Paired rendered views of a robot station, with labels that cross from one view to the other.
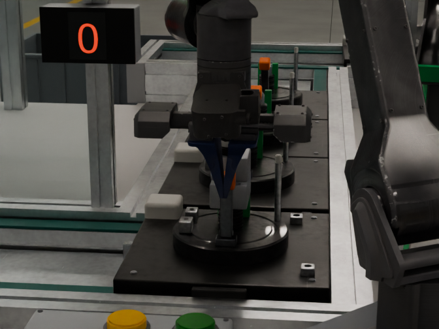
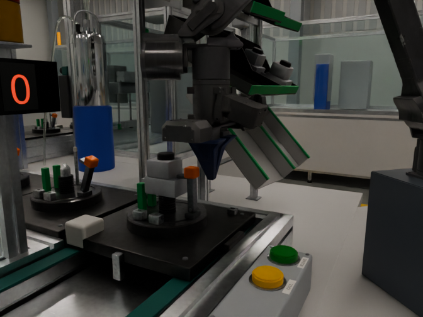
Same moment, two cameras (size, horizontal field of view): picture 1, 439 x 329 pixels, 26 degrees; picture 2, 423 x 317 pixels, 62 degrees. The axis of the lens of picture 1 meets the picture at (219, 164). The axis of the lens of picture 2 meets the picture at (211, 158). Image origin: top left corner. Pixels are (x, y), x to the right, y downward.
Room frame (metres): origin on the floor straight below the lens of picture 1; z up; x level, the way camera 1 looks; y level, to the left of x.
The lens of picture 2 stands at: (0.78, 0.50, 1.20)
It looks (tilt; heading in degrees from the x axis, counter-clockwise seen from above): 11 degrees down; 292
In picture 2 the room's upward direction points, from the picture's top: straight up
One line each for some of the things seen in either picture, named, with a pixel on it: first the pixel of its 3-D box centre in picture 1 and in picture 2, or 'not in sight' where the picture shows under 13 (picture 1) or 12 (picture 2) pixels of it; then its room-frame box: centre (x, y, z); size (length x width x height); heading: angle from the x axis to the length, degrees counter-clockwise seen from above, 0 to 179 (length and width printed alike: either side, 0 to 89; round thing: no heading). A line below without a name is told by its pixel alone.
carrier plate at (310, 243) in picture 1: (230, 250); (167, 227); (1.08, -0.01, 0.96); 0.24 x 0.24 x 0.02; 84
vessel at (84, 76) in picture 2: not in sight; (89, 59); (1.81, -0.69, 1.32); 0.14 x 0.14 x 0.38
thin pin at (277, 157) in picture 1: (277, 188); not in sight; (1.10, -0.07, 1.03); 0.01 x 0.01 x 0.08
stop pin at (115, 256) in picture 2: (129, 257); (118, 265); (1.09, 0.11, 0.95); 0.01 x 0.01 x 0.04; 84
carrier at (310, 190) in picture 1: (247, 151); (65, 181); (1.33, -0.04, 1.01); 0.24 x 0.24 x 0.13; 84
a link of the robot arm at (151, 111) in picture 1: (223, 95); (211, 107); (0.99, 0.00, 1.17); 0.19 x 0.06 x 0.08; 84
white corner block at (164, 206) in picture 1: (164, 213); (84, 231); (1.18, 0.07, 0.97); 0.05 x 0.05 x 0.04; 84
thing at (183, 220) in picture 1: (185, 224); (156, 218); (1.07, 0.04, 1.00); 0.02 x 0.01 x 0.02; 174
